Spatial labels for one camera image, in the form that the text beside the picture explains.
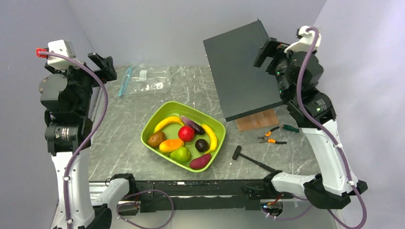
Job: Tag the left yellow banana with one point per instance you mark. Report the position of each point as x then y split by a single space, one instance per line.
167 121

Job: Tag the orange mango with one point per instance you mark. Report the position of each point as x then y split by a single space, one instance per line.
170 145

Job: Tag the green handled screwdriver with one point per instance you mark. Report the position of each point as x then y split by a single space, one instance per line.
291 128

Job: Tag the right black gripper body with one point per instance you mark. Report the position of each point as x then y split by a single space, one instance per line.
272 48

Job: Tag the purple eggplant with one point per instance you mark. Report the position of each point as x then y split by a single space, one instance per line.
190 123

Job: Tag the purple sweet potato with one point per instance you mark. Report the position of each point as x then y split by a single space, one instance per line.
200 162

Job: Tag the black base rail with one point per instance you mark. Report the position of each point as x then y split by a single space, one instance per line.
160 195

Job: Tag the wooden board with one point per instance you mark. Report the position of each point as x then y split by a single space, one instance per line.
258 120

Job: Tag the yellow banana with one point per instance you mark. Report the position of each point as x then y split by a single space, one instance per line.
213 138
167 121

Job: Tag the dark grey tilted panel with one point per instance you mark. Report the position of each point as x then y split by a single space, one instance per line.
242 89

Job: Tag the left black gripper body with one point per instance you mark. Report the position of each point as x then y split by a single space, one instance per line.
104 73

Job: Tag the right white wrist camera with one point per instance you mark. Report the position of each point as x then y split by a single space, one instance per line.
309 39

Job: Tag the clear zip top bag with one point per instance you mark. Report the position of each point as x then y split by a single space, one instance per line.
145 79

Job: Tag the brown kiwi potato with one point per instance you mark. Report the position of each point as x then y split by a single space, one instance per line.
156 139

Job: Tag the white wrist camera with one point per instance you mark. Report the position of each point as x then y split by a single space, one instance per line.
61 47
309 39

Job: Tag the black hammer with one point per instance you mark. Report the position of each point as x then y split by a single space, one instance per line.
237 153

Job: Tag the right yellow banana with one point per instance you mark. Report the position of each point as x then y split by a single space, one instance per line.
213 138

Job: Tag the orange handled pliers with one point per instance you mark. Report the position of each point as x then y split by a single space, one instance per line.
267 137

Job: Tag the green pear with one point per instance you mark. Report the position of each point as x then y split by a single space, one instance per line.
181 154

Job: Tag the green plastic tray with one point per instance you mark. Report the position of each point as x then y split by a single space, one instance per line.
176 109

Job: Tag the dark purple plum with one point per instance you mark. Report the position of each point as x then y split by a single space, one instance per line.
202 145

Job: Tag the red apple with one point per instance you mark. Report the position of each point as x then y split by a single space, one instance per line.
186 134

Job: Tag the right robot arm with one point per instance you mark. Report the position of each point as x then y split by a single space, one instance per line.
297 75

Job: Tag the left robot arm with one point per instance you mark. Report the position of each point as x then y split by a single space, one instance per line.
66 95

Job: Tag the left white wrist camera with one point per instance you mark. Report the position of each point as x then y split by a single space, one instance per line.
61 47

